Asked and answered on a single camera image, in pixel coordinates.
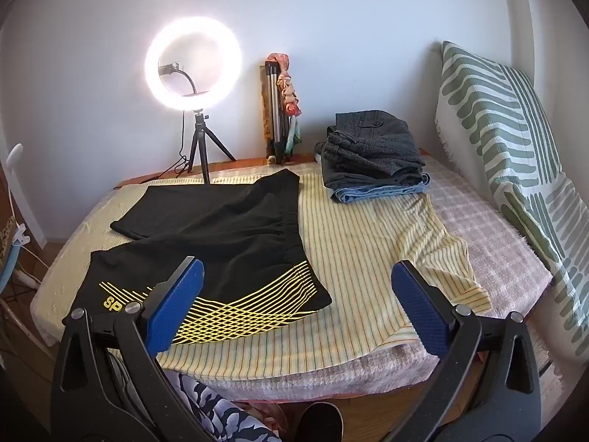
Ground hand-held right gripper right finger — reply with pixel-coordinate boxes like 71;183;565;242
390;260;541;442

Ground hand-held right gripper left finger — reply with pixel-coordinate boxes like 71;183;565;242
50;255;217;442

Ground black pants with yellow lines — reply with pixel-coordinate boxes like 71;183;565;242
63;169;333;346

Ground dark grey folded pants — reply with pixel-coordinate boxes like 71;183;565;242
324;166;431;190

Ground grey tweed folded pants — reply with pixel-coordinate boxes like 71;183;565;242
315;110;426;178

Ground yellow striped sheet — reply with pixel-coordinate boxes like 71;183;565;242
30;161;491;376

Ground pink checked blanket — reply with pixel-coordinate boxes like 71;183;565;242
198;147;553;401

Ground navy patterned clothing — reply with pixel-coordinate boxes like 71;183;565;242
163;371;281;442

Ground blue folded jeans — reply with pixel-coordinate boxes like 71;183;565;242
329;179;431;204

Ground dark shoe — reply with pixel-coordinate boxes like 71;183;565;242
299;402;344;442

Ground light blue chair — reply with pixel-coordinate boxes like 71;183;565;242
0;239;28;332

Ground leopard print seat cushion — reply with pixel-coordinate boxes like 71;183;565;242
0;215;15;252

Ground green patterned white cushion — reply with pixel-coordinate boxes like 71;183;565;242
435;41;589;369

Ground white clip lamp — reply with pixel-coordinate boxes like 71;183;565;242
4;143;31;245

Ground folded silver tripod stand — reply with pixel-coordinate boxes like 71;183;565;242
264;57;295;164

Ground colourful floral scarf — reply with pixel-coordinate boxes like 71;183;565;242
271;53;304;155

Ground black ring light cable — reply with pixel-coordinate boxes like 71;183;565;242
140;145;194;185

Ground white lamp cable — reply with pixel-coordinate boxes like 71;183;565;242
14;239;52;288

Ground black ring light tripod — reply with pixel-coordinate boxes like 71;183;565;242
177;109;237;186

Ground white ring light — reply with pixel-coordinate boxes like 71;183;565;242
145;19;243;112

